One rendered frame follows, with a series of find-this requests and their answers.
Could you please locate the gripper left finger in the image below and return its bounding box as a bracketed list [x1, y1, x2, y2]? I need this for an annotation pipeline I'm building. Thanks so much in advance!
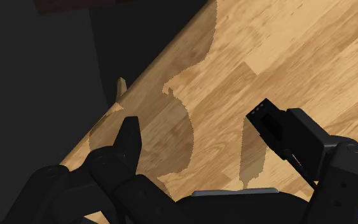
[1, 116, 193, 224]

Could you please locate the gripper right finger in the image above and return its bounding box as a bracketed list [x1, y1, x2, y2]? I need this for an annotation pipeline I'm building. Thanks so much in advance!
[245, 98, 358, 224]

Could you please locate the wooden table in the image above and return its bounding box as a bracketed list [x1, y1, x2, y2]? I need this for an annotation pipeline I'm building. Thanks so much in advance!
[60, 0, 358, 224]

